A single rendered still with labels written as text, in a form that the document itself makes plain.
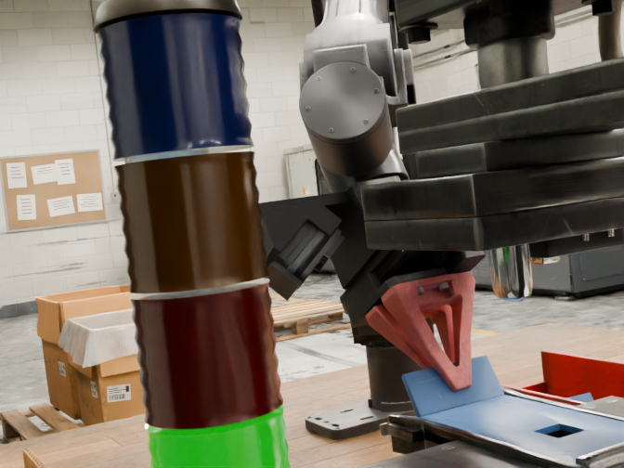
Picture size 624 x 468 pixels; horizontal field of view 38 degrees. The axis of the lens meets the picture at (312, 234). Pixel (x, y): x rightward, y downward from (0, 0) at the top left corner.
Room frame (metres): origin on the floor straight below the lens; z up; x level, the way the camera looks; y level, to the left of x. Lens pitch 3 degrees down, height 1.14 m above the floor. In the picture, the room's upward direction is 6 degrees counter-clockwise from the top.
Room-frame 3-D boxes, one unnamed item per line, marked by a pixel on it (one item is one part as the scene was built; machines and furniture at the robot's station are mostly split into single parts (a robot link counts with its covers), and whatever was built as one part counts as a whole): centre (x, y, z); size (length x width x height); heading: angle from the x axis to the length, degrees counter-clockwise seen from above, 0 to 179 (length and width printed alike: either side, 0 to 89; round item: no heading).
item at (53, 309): (4.65, 1.17, 0.43); 0.57 x 0.53 x 0.58; 29
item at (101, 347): (4.11, 0.86, 0.40); 0.66 x 0.62 x 0.50; 25
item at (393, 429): (0.56, -0.06, 0.98); 0.07 x 0.02 x 0.01; 28
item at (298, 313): (7.32, 0.37, 0.07); 1.20 x 1.00 x 0.14; 116
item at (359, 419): (0.92, -0.07, 0.94); 0.20 x 0.07 x 0.08; 118
